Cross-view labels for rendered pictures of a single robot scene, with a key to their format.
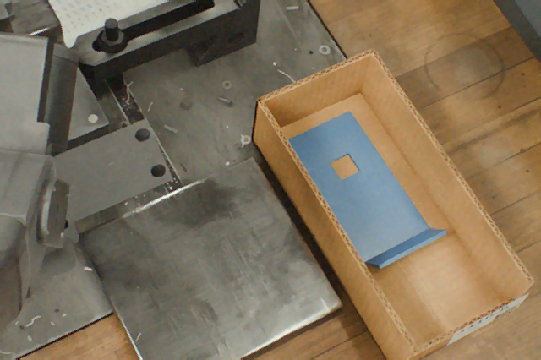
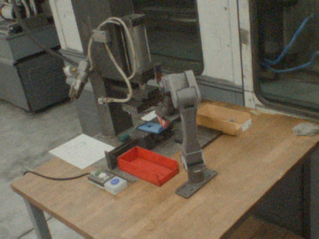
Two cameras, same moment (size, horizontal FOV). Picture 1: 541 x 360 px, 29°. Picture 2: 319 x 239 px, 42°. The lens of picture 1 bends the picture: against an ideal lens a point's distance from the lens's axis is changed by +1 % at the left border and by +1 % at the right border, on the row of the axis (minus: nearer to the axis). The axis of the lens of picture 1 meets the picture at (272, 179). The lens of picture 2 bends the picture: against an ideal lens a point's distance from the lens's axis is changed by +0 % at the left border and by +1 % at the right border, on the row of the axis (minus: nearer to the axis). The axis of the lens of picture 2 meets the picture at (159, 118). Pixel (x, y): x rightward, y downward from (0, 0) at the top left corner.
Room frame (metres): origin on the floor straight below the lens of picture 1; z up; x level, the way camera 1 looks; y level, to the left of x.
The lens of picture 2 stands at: (-1.38, 0.33, 1.86)
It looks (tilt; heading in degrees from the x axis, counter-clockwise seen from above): 25 degrees down; 356
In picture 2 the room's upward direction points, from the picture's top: 10 degrees counter-clockwise
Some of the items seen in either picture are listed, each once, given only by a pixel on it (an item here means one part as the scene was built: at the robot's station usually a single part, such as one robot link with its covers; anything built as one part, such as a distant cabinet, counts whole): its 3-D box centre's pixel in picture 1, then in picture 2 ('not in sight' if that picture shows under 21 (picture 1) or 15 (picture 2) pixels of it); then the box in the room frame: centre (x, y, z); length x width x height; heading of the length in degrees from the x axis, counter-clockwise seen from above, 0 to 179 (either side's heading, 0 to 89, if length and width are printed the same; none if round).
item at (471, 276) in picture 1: (386, 204); (221, 119); (0.41, -0.10, 0.93); 0.25 x 0.13 x 0.08; 38
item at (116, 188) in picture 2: not in sight; (116, 188); (0.06, 0.45, 0.90); 0.07 x 0.07 x 0.06; 38
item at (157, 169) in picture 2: not in sight; (147, 165); (0.13, 0.30, 0.93); 0.25 x 0.12 x 0.06; 38
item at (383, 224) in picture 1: (363, 186); not in sight; (0.43, -0.08, 0.92); 0.15 x 0.07 x 0.03; 39
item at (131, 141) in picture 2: not in sight; (124, 149); (0.27, 0.39, 0.95); 0.15 x 0.03 x 0.10; 128
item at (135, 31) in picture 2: not in sight; (135, 49); (0.38, 0.25, 1.37); 0.11 x 0.09 x 0.30; 128
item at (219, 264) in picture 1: (210, 274); (198, 136); (0.32, 0.04, 0.91); 0.17 x 0.16 x 0.02; 128
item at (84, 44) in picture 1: (155, 39); not in sight; (0.52, 0.13, 0.95); 0.15 x 0.03 x 0.10; 128
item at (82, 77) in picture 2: not in sight; (82, 76); (0.53, 0.52, 1.25); 0.19 x 0.07 x 0.19; 128
